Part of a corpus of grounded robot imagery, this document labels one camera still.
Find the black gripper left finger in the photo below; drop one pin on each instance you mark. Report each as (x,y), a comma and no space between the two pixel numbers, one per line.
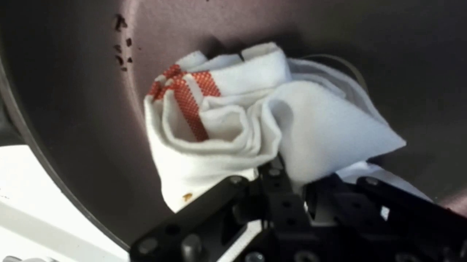
(243,218)

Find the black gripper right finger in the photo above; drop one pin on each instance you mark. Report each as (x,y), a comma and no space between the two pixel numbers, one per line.
(370,218)

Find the white towel with red stripes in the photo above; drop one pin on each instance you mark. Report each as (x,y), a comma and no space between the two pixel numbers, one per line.
(234,145)

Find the dark frying pan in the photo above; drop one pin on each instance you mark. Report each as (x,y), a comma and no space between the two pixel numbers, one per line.
(74,96)

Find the white plastic tray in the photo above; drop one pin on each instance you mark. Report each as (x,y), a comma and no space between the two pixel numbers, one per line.
(30,204)

